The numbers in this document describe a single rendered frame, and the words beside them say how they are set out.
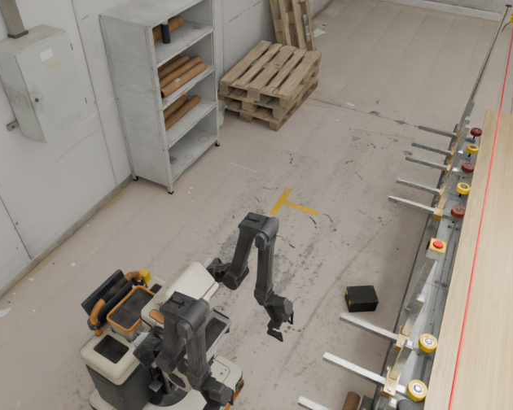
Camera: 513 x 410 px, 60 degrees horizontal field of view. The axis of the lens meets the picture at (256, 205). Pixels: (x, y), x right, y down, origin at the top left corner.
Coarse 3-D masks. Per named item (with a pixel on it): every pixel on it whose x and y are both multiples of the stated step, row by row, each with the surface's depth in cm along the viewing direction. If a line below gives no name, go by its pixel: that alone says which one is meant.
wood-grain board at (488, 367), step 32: (512, 128) 343; (480, 160) 310; (512, 160) 311; (480, 192) 285; (512, 192) 286; (512, 224) 264; (480, 256) 245; (512, 256) 245; (480, 288) 229; (512, 288) 229; (448, 320) 214; (480, 320) 215; (512, 320) 215; (448, 352) 202; (480, 352) 202; (512, 352) 202; (448, 384) 191; (480, 384) 191; (512, 384) 191
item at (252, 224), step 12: (252, 216) 161; (264, 216) 160; (240, 228) 160; (252, 228) 156; (264, 228) 156; (276, 228) 159; (240, 240) 167; (252, 240) 167; (240, 252) 172; (240, 264) 177; (228, 276) 182; (240, 276) 183; (228, 288) 188
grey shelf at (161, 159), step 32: (160, 0) 343; (192, 0) 345; (128, 32) 316; (192, 32) 374; (128, 64) 336; (160, 64) 333; (128, 96) 357; (160, 96) 345; (192, 96) 442; (128, 128) 381; (160, 128) 362; (192, 128) 468; (160, 160) 388; (192, 160) 427
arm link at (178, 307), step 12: (168, 300) 135; (180, 300) 133; (192, 300) 133; (168, 312) 131; (180, 312) 129; (192, 312) 129; (204, 312) 131; (168, 324) 139; (192, 324) 128; (168, 336) 145; (180, 336) 147; (168, 348) 151; (180, 348) 155; (156, 360) 158; (168, 360) 154; (168, 372) 158
